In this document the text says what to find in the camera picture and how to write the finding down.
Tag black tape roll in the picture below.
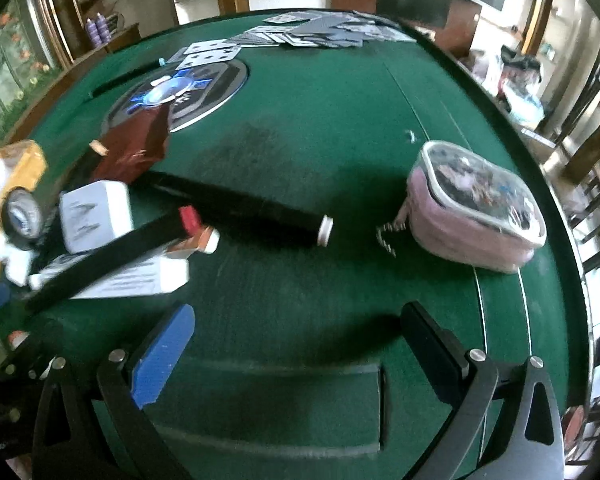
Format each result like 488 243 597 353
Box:
1 186 43 245

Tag white power adapter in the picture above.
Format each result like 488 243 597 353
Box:
59 180 134 254

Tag pink zipper pouch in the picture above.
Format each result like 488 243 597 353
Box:
377 141 547 274

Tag black marker red cap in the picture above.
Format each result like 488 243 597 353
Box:
23 205 202 313

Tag black marker white cap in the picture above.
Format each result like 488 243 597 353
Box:
136 171 334 249

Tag dark red foil packet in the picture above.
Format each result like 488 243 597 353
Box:
88 103 171 184

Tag black marker teal cap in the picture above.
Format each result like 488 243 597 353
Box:
88 58 166 99

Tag blue white medicine box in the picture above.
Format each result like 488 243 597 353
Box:
166 226 220 259

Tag wooden chair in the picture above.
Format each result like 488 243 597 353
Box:
554 61 600 272

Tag pile of clothes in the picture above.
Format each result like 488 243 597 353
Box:
496 46 545 130

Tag round mahjong control panel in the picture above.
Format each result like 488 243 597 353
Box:
102 60 249 132

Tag purple bottles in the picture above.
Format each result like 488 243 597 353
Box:
85 13 112 48

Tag playing card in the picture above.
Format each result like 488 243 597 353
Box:
166 39 233 64
176 46 242 70

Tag pile of playing cards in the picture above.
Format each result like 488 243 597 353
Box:
226 10 416 49

